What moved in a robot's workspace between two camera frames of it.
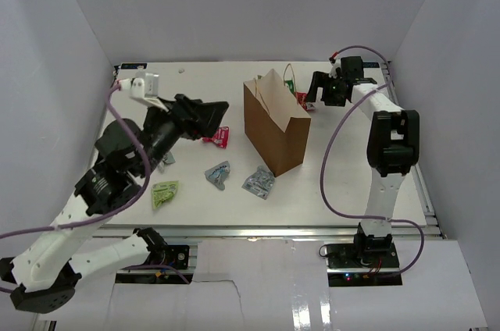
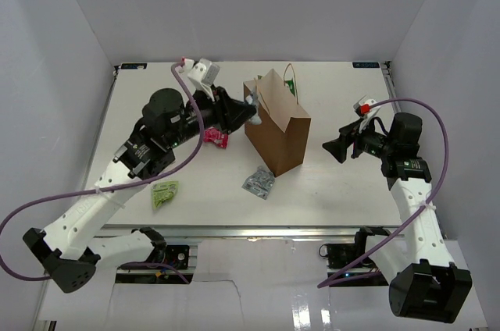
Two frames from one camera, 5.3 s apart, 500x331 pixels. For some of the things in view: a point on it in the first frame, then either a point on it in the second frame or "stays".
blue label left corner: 133,65 stays
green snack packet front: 163,191 stays
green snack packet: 291,86 stays
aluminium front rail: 400,231 stays
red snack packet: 220,137 stays
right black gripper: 320,80 -> 350,134
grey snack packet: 218,174 -> 255,119
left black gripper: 209,116 -> 219,106
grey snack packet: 261,183 stays
